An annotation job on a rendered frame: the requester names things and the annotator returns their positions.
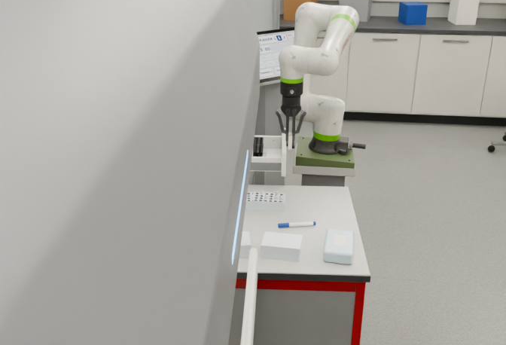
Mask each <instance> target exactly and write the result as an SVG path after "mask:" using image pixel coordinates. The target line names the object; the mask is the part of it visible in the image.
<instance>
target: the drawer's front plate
mask: <svg viewBox="0 0 506 345"><path fill-rule="evenodd" d="M282 176H286V141H285V134H284V133H282Z"/></svg>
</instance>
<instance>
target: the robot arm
mask: <svg viewBox="0 0 506 345"><path fill-rule="evenodd" d="M358 24H359V15H358V12H357V11H356V10H355V9H354V8H352V7H350V6H332V5H321V4H316V3H313V2H306V3H303V4H302V5H301V6H300V7H299V8H298V9H297V11H296V14H295V27H294V45H289V46H287V47H285V48H283V49H282V51H281V52H280V54H279V67H280V93H281V94H282V101H281V108H280V109H278V110H276V115H277V116H278V119H279V124H280V128H281V131H282V133H284V134H285V141H286V142H288V150H291V149H292V142H294V140H295V134H296V133H299V132H300V128H301V125H302V123H303V121H307V122H311V123H313V138H312V141H311V142H310V143H309V149H310V150H312V151H314V152H316V153H319V154H338V153H339V154H341V155H346V154H347V153H348V150H352V148H361V149H365V147H366V145H364V144H358V143H353V141H352V140H351V141H349V137H343V136H340V134H341V130H342V125H343V115H344V109H345V102H344V101H343V100H342V99H340V98H337V97H335V96H324V95H318V94H312V93H310V91H309V83H310V75H311V74H312V75H321V76H329V75H332V74H333V73H335V71H336V70H337V69H338V67H339V64H340V57H341V54H342V52H343V49H344V47H345V46H346V44H347V43H348V42H349V40H350V39H351V37H352V36H353V35H354V32H355V30H356V29H357V27H358ZM324 30H326V33H325V37H324V39H323V41H322V43H321V45H320V46H319V48H315V45H316V42H317V38H318V35H319V33H320V32H321V31H324ZM281 113H283V114H284V115H285V116H286V130H285V129H284V126H283V122H282V116H281ZM289 118H290V119H292V133H289ZM295 120H299V123H298V125H297V129H295Z"/></svg>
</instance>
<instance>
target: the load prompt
mask: <svg viewBox="0 0 506 345"><path fill-rule="evenodd" d="M258 38H259V43H260V44H270V43H276V42H282V41H288V37H287V35H286V34H285V33H282V34H275V35H265V36H258Z"/></svg>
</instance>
